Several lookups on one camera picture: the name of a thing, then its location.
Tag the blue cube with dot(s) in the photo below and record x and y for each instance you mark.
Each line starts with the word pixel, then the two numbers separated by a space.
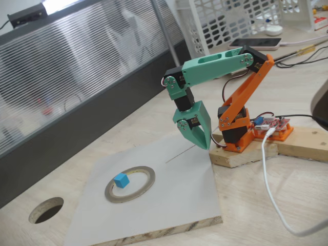
pixel 121 180

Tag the white perforated plastic basket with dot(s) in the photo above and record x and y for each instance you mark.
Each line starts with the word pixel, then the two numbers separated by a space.
pixel 183 5

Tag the wooden base block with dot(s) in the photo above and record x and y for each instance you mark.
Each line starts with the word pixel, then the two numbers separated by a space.
pixel 243 156

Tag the white earbuds case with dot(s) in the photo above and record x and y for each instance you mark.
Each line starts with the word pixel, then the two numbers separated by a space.
pixel 273 30

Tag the blurred grey rounded object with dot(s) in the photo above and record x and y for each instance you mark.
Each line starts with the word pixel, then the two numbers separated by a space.
pixel 321 102

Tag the orange controller board mount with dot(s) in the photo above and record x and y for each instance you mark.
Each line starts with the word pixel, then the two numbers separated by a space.
pixel 284 134

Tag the white laminated wooden board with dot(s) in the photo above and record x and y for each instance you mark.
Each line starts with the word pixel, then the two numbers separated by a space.
pixel 179 192

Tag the brown cardboard sheet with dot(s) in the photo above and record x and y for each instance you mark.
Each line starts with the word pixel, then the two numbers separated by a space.
pixel 282 51

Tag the wooden base plank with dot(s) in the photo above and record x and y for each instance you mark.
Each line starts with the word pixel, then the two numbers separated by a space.
pixel 307 146

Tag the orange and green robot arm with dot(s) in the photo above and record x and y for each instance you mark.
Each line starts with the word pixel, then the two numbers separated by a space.
pixel 212 66

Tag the black box device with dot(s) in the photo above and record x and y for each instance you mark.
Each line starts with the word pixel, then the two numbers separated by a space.
pixel 25 15

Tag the red controller circuit board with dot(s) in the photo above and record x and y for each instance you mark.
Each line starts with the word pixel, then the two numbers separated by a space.
pixel 276 123

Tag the smartphone with pale case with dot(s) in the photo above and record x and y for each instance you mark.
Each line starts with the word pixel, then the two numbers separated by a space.
pixel 261 42

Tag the red and white book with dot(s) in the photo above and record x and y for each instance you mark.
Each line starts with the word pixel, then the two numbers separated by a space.
pixel 321 23

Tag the frosted desk partition panel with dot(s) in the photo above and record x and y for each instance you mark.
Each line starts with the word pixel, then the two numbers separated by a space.
pixel 77 64

